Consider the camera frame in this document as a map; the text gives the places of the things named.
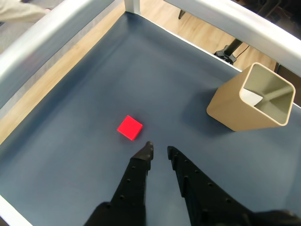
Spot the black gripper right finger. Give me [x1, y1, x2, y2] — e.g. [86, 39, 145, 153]
[166, 145, 254, 226]

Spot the person's leg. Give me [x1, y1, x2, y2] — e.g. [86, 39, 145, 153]
[0, 0, 52, 24]

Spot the white frame post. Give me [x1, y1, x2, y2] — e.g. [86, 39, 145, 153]
[124, 0, 141, 14]

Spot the white frame rail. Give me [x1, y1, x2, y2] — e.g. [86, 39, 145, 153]
[163, 0, 301, 79]
[0, 0, 118, 83]

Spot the beige square box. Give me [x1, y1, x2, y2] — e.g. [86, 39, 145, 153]
[206, 62, 296, 132]

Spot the black tripod stand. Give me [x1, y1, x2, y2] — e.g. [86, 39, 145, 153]
[213, 38, 243, 64]

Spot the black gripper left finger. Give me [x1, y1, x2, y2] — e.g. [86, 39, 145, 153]
[83, 140, 155, 226]

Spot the dark grey table mat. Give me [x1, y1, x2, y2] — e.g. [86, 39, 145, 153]
[0, 11, 301, 226]

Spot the red cube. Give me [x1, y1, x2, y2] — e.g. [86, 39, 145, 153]
[117, 115, 143, 141]

